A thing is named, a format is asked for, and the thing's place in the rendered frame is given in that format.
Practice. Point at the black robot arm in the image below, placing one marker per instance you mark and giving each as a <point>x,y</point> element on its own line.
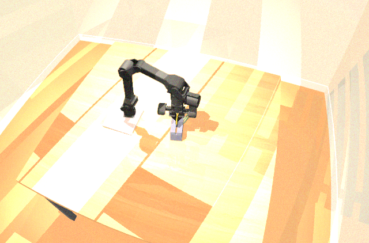
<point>173,83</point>

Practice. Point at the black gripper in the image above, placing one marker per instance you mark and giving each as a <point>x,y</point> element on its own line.
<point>176,108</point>

